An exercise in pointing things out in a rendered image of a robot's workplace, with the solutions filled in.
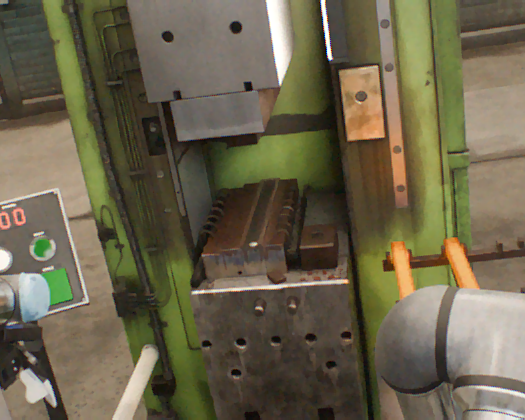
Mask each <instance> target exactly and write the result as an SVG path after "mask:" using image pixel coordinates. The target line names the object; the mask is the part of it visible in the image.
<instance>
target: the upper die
mask: <svg viewBox="0 0 525 420"><path fill-rule="evenodd" d="M281 87H282V84H281ZM281 87H279V88H272V89H264V90H257V91H253V90H252V84H251V82H250V84H249V86H248V88H247V89H246V91H242V92H235V93H228V94H220V95H213V96H206V97H198V98H191V99H183V100H182V98H181V93H180V94H179V95H178V96H177V99H176V100H175V101H170V106H171V111H172V114H173V119H174V123H175V128H176V136H177V141H178V142H181V141H189V140H197V139H206V138H213V137H221V136H229V135H238V134H245V133H262V132H264V131H265V129H266V126H267V123H268V122H269V119H270V116H271V114H272V109H273V107H274V104H275V102H276V100H277V97H278V94H279V92H280V90H281Z"/></svg>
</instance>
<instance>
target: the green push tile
mask: <svg viewBox="0 0 525 420"><path fill-rule="evenodd" d="M40 276H42V277H43V278H44V279H45V280H46V282H47V284H48V286H49V293H50V306H52V305H56V304H59V303H62V302H65V301H71V300H73V299H74V298H73V294H72V291H71V288H70V284H69V281H68V278H67V271H66V269H65V268H63V269H59V270H57V271H49V272H47V273H43V274H40ZM50 306H49V307H50Z"/></svg>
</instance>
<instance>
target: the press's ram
mask: <svg viewBox="0 0 525 420"><path fill-rule="evenodd" d="M126 3H127V7H128V11H129V16H130V24H131V27H132V32H133V35H134V40H135V44H136V48H137V52H138V60H139V64H140V68H141V73H142V76H143V81H144V84H145V89H146V93H147V101H148V103H161V102H168V101H175V100H176V99H177V96H178V95H179V94H180V93H181V98H182V100H183V99H191V98H198V97H206V96H213V95H220V94H228V93H235V92H242V91H246V89H247V88H248V86H249V84H250V82H251V84H252V90H253V91H257V90H264V89H272V88H279V87H281V84H282V80H283V77H284V75H285V72H286V70H287V68H288V65H289V63H290V61H291V58H292V53H293V52H294V49H295V46H296V45H295V38H294V32H293V25H292V19H291V5H290V0H126Z"/></svg>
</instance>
